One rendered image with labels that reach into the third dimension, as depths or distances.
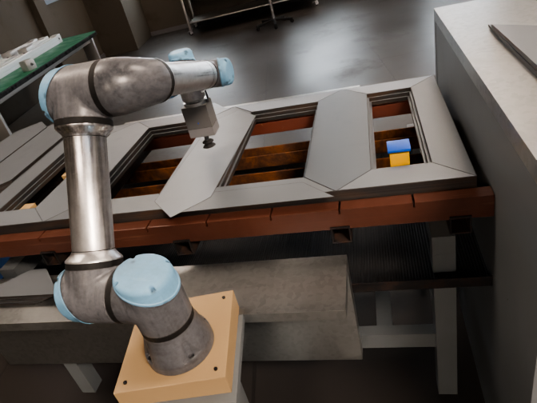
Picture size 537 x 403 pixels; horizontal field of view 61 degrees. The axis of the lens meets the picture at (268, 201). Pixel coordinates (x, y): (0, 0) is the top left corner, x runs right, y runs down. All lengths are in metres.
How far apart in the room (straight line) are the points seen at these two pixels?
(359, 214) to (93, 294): 0.64
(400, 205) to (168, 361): 0.64
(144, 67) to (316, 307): 0.66
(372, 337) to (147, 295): 0.88
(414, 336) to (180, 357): 0.82
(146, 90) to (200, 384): 0.60
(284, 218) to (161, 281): 0.42
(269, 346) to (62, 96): 0.93
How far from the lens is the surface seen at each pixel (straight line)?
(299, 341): 1.46
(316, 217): 1.19
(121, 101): 0.96
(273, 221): 1.21
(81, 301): 1.00
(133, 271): 0.94
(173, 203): 1.34
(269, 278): 1.23
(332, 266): 1.22
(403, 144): 1.30
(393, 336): 1.57
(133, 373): 1.09
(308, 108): 1.79
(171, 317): 0.94
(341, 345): 1.45
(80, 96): 1.00
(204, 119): 1.49
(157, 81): 0.99
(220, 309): 1.11
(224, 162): 1.48
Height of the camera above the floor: 1.48
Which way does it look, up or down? 31 degrees down
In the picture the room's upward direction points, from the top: 15 degrees counter-clockwise
